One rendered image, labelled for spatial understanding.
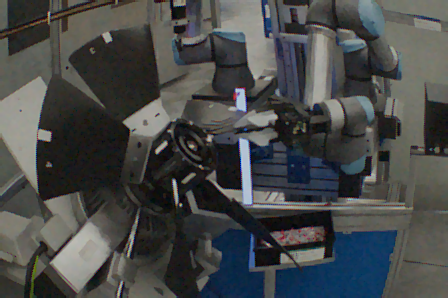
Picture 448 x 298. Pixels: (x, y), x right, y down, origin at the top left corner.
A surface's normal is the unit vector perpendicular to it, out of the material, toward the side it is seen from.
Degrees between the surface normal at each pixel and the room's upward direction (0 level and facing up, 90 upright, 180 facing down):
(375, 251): 90
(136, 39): 43
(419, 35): 90
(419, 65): 91
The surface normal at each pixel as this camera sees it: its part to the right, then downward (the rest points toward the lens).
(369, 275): -0.32, 0.39
